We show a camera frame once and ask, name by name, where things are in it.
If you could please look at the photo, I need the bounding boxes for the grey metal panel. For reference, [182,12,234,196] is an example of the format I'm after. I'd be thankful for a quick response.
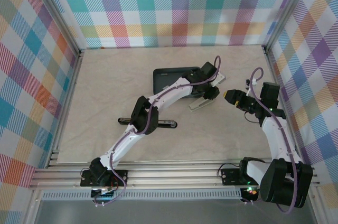
[25,199,324,224]

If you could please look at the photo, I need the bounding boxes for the small circuit board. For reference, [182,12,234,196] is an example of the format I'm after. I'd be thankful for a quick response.
[91,186,116,199]
[241,186,259,196]

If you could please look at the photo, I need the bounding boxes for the aluminium frame post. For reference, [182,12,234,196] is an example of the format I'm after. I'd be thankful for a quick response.
[261,0,317,50]
[26,0,81,54]

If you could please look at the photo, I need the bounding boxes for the aluminium side rail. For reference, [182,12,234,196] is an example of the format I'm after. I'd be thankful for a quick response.
[262,45,317,168]
[46,48,85,168]

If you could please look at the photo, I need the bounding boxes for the grey slotted cable duct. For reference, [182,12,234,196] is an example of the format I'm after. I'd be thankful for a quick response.
[42,191,242,201]

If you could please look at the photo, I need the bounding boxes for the dark grey plastic tray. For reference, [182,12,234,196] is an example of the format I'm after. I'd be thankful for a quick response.
[153,66,205,100]

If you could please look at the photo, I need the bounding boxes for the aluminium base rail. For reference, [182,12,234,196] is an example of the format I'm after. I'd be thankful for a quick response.
[28,156,322,190]

